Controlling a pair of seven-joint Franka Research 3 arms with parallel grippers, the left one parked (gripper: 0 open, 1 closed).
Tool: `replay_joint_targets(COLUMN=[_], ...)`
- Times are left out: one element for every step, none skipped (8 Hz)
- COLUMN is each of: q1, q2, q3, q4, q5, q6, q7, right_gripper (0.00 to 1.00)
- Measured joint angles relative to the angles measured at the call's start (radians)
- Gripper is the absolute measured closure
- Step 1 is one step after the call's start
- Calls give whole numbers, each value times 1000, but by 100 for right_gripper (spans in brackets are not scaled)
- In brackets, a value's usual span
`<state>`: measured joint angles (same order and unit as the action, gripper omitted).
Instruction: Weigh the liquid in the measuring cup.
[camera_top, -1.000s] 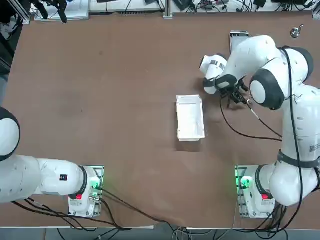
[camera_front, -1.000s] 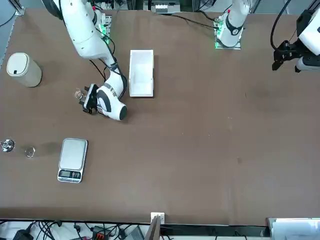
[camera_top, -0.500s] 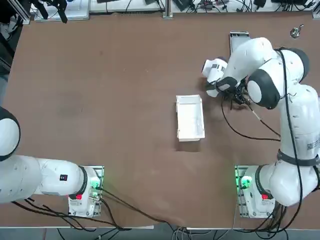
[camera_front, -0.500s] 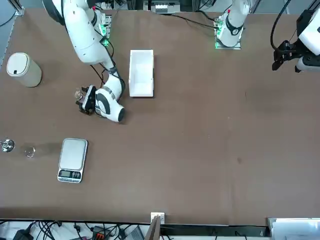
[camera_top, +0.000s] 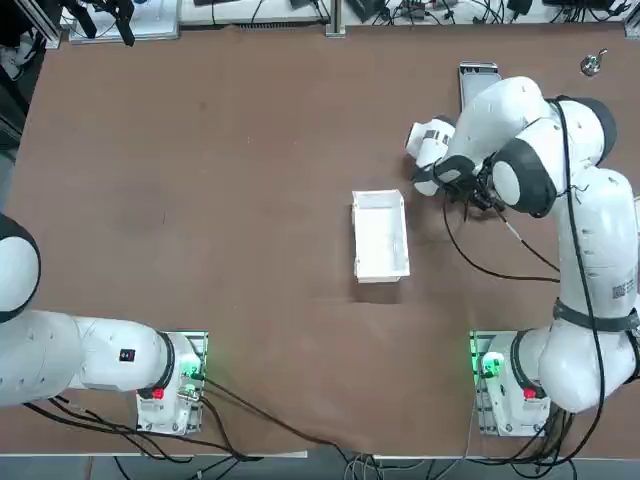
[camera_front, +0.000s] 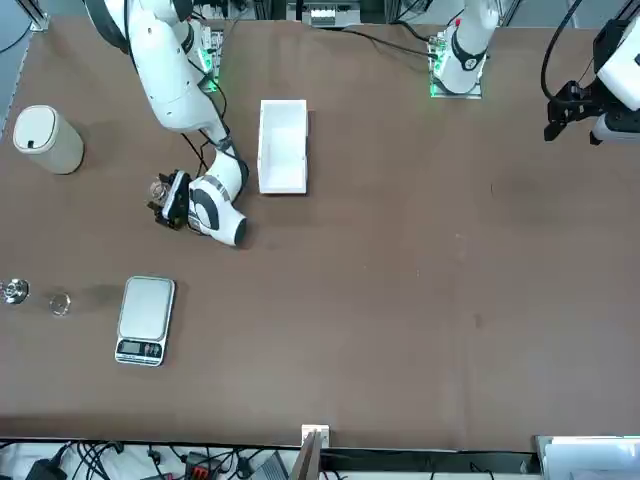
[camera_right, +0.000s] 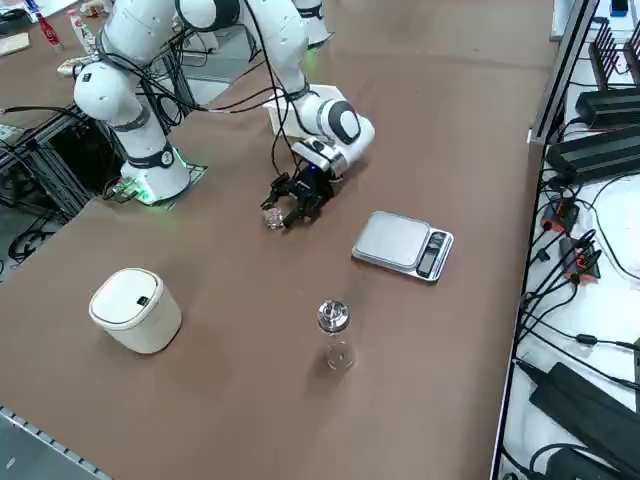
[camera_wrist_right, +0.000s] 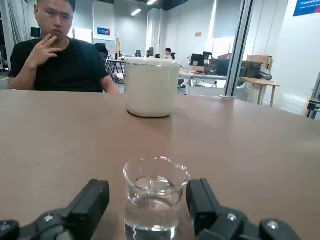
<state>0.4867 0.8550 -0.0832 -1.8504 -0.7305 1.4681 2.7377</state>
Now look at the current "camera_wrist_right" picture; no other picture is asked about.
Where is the white office desk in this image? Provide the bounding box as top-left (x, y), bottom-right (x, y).
top-left (177, 70), bottom-right (229, 96)

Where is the large blue wall banner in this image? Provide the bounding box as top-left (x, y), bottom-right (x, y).
top-left (292, 0), bottom-right (320, 18)

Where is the dark glass partition frame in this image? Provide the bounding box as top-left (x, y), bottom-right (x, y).
top-left (218, 0), bottom-right (255, 100)

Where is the clear glass measuring cup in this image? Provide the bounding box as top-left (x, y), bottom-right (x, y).
top-left (122, 155), bottom-right (190, 233)

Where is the wooden side table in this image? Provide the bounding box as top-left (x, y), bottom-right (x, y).
top-left (239, 76), bottom-right (281, 108)

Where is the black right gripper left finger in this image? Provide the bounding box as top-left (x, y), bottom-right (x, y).
top-left (0, 178), bottom-right (111, 240)

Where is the small blue wall poster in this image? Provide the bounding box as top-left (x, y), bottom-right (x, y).
top-left (96, 26), bottom-right (112, 37)

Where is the white cylindrical lidded canister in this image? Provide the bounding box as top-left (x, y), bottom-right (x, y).
top-left (123, 56), bottom-right (181, 119)

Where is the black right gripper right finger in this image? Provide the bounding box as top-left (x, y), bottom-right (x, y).
top-left (186, 177), bottom-right (301, 240)

